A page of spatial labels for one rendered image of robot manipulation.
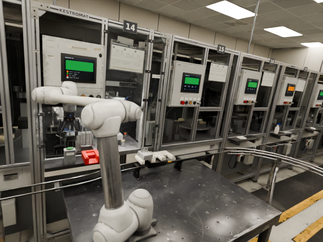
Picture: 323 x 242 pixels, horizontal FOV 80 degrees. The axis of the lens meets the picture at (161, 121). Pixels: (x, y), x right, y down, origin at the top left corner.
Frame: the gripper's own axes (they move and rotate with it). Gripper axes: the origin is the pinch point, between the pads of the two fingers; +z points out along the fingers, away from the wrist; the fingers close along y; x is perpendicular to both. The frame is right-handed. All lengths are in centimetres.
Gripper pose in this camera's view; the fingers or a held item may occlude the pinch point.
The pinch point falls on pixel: (69, 137)
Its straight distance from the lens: 162.8
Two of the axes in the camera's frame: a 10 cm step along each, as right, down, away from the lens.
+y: -8.4, 0.3, -5.4
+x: 5.3, 2.5, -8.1
